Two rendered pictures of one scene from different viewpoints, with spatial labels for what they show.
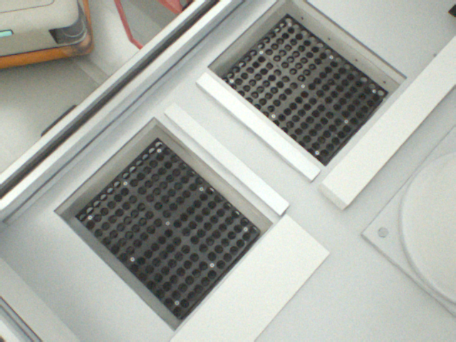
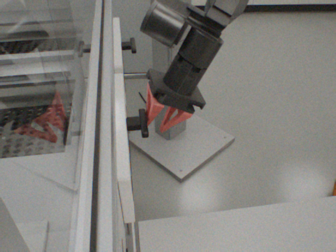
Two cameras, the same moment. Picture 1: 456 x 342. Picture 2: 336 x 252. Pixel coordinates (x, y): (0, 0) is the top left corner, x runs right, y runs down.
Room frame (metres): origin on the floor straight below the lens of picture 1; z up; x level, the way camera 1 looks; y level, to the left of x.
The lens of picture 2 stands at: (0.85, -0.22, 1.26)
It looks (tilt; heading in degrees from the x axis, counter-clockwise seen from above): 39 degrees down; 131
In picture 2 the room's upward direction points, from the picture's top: straight up
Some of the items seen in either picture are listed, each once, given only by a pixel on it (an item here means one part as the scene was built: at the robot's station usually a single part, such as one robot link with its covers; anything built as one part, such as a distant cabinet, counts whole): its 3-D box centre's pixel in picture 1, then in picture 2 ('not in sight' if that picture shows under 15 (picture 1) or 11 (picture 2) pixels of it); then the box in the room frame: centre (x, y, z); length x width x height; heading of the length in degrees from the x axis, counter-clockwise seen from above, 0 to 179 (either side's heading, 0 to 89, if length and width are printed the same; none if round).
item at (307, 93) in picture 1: (300, 95); not in sight; (0.37, -0.10, 0.87); 0.22 x 0.18 x 0.06; 49
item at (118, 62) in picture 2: not in sight; (119, 57); (0.26, 0.25, 0.87); 0.29 x 0.02 x 0.11; 139
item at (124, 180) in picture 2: not in sight; (123, 138); (0.50, 0.05, 0.87); 0.29 x 0.02 x 0.11; 139
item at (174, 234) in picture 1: (170, 227); not in sight; (0.13, 0.10, 0.87); 0.22 x 0.18 x 0.06; 49
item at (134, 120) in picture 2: not in sight; (136, 123); (0.52, 0.07, 0.91); 0.07 x 0.04 x 0.01; 139
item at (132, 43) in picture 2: not in sight; (128, 45); (0.28, 0.27, 0.91); 0.07 x 0.04 x 0.01; 139
